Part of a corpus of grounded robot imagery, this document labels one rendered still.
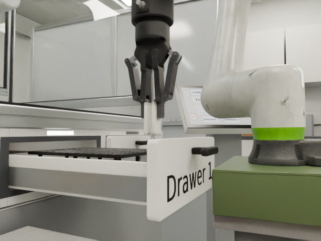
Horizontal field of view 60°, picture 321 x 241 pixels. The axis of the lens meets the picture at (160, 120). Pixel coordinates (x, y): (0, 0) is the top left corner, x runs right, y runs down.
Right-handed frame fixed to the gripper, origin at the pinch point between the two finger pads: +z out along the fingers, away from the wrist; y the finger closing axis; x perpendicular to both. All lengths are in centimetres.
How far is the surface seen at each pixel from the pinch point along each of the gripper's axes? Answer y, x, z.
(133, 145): -19.4, 24.3, 6.9
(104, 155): -2.3, -13.7, 6.8
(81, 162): -3.8, -17.4, 7.7
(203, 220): -38, 159, 70
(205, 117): -12, 80, -5
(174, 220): -62, 158, 73
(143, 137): -19.4, 30.6, 4.3
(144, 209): -21, 35, 30
